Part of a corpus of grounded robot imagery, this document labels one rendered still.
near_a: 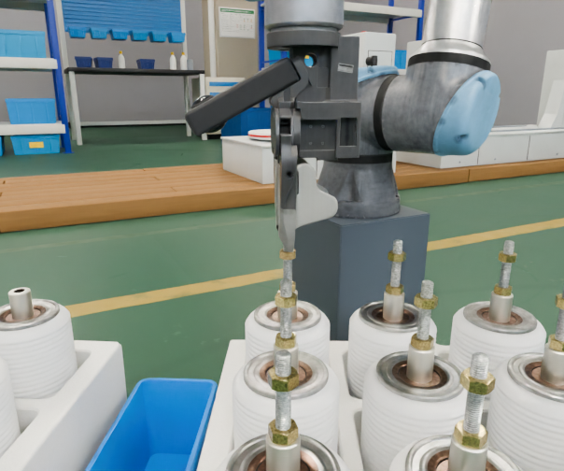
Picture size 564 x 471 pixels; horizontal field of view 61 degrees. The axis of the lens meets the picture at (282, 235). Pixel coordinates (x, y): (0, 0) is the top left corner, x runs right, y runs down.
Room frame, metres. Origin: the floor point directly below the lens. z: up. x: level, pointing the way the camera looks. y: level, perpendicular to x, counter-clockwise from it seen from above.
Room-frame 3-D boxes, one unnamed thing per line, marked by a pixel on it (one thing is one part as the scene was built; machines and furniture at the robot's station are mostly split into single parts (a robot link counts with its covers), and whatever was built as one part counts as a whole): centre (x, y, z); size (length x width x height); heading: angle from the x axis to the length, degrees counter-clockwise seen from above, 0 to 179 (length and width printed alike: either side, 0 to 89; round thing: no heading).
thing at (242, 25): (6.65, 0.57, 1.38); 0.49 x 0.01 x 0.35; 117
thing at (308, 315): (0.49, -0.01, 0.25); 0.08 x 0.08 x 0.01
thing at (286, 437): (0.26, 0.00, 0.29); 0.02 x 0.02 x 0.01; 17
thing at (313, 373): (0.38, 0.00, 0.25); 0.08 x 0.08 x 0.01
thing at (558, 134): (3.38, -1.47, 0.45); 1.51 x 0.57 x 0.74; 117
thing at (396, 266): (0.49, -0.12, 0.30); 0.01 x 0.01 x 0.08
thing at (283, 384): (0.26, 0.00, 0.32); 0.02 x 0.02 x 0.01; 17
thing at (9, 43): (4.42, 2.25, 0.90); 0.50 x 0.38 x 0.21; 27
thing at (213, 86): (5.99, 0.76, 0.35); 0.57 x 0.47 x 0.69; 27
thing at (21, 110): (4.44, 2.24, 0.36); 0.50 x 0.38 x 0.21; 27
